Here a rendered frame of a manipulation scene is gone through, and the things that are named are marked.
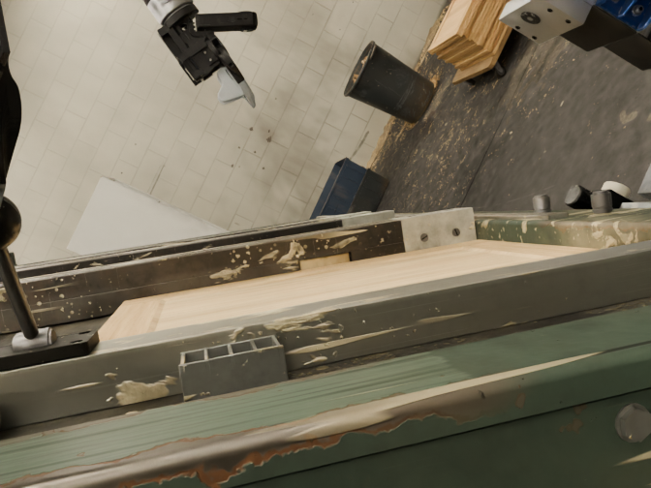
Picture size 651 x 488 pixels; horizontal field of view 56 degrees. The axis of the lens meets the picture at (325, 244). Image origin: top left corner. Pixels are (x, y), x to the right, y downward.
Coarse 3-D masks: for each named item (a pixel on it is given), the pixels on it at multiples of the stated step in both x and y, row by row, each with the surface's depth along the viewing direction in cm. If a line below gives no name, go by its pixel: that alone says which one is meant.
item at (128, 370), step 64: (576, 256) 54; (640, 256) 51; (256, 320) 46; (320, 320) 46; (384, 320) 47; (448, 320) 48; (512, 320) 49; (0, 384) 42; (64, 384) 43; (128, 384) 43
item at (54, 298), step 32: (384, 224) 98; (416, 224) 99; (448, 224) 100; (192, 256) 92; (224, 256) 93; (256, 256) 94; (288, 256) 95; (320, 256) 96; (352, 256) 97; (0, 288) 86; (32, 288) 87; (64, 288) 88; (96, 288) 89; (128, 288) 90; (160, 288) 91; (192, 288) 92; (0, 320) 87; (64, 320) 88
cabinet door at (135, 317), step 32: (384, 256) 97; (416, 256) 92; (448, 256) 88; (480, 256) 82; (512, 256) 78; (544, 256) 72; (224, 288) 87; (256, 288) 84; (288, 288) 80; (320, 288) 75; (352, 288) 71; (384, 288) 68; (128, 320) 70; (160, 320) 68; (192, 320) 65
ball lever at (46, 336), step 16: (0, 208) 38; (16, 208) 39; (0, 224) 37; (16, 224) 39; (0, 240) 38; (0, 256) 40; (0, 272) 40; (16, 288) 41; (16, 304) 42; (32, 320) 43; (16, 336) 44; (32, 336) 43; (48, 336) 44
